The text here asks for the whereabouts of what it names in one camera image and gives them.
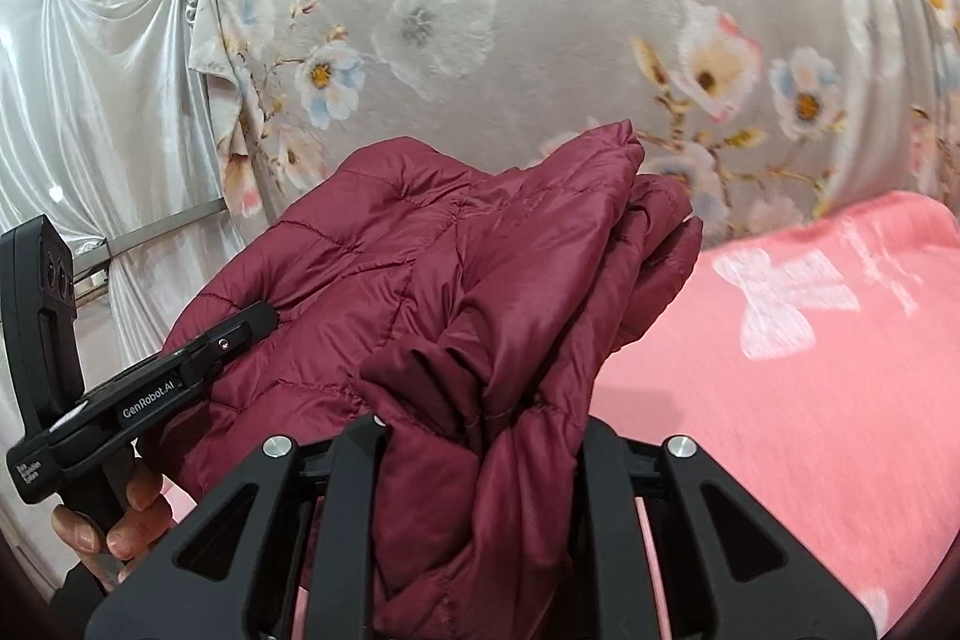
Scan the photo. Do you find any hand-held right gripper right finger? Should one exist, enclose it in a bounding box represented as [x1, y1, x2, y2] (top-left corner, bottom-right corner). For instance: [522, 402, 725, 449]
[577, 419, 878, 640]

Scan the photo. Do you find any grey floral blanket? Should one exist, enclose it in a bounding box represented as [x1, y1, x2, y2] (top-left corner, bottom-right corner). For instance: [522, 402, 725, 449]
[187, 0, 960, 247]

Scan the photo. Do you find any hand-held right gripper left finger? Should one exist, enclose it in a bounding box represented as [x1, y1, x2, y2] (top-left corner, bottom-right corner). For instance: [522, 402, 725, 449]
[84, 415, 395, 640]

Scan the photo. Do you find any maroon quilted jacket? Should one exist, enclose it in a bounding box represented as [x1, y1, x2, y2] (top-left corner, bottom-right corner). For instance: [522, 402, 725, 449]
[139, 119, 706, 640]

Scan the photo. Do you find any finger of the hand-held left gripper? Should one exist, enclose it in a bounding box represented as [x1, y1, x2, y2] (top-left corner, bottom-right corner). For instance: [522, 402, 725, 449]
[196, 301, 279, 380]

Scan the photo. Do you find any white satin curtain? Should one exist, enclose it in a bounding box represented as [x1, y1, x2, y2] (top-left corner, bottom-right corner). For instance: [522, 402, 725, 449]
[0, 0, 252, 603]

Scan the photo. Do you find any pink blanket with white print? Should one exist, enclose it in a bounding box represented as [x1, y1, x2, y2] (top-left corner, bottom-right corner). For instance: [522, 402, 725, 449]
[161, 190, 960, 640]

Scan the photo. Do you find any straight metal rail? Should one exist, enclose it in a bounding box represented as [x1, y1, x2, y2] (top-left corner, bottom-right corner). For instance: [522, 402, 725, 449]
[71, 195, 230, 281]

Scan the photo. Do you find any person's left hand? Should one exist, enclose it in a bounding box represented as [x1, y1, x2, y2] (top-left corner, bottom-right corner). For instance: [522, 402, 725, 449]
[51, 462, 178, 588]

